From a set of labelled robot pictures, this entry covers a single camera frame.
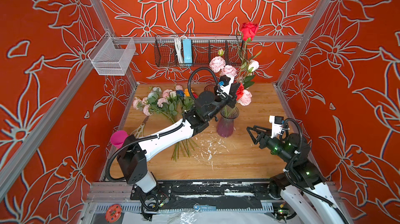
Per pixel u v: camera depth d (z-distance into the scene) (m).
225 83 0.54
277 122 0.60
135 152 0.46
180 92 1.07
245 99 0.70
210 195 0.73
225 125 0.83
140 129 0.95
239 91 0.68
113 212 0.67
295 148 0.50
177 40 0.87
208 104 0.49
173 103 1.04
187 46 0.90
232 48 1.01
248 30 0.46
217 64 0.68
